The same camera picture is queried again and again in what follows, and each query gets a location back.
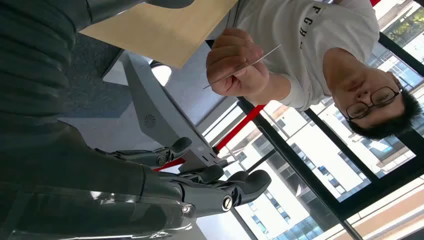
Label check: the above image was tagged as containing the white round base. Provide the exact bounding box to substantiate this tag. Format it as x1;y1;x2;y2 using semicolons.
150;64;173;87

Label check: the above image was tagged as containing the black window frame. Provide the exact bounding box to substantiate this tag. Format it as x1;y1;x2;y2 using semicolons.
231;31;424;240

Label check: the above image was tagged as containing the grey kiosk display stand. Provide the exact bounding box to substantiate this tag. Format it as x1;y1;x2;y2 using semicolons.
102;51;238;173

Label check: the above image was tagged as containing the red beam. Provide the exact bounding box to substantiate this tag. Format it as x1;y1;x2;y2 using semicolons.
153;103;267;172

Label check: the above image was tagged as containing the person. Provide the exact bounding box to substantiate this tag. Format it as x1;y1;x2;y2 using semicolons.
205;0;424;140

